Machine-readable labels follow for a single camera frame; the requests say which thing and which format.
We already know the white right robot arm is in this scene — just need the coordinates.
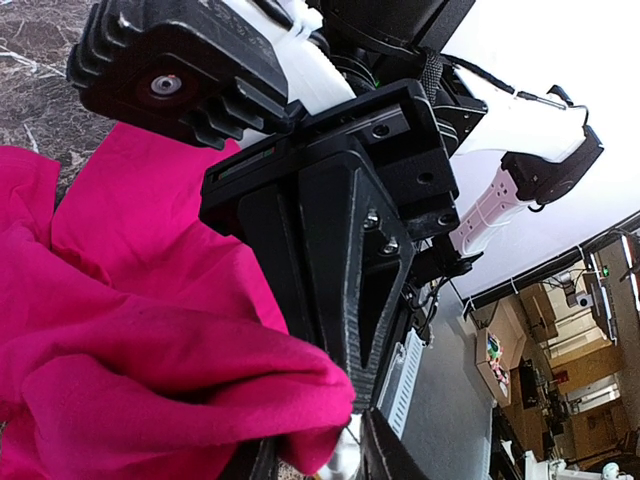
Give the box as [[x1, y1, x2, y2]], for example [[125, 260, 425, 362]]
[[200, 1, 603, 411]]

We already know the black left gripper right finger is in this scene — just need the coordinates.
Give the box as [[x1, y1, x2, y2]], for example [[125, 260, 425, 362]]
[[357, 408, 428, 480]]

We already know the magenta t-shirt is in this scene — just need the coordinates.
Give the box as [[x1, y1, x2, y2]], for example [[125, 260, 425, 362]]
[[1, 124, 355, 479]]

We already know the cardboard box with items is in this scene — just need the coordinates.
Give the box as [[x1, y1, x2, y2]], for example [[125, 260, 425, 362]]
[[475, 328, 511, 407]]

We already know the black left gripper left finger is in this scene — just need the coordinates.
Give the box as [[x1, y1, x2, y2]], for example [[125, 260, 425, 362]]
[[248, 438, 279, 480]]

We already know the white slotted cable duct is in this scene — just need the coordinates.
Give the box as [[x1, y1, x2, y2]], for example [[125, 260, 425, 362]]
[[377, 329, 426, 439]]

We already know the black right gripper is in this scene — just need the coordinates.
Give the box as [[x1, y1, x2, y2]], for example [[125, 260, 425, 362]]
[[199, 80, 459, 410]]

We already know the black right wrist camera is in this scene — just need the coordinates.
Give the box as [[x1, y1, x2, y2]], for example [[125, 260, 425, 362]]
[[66, 1, 291, 150]]

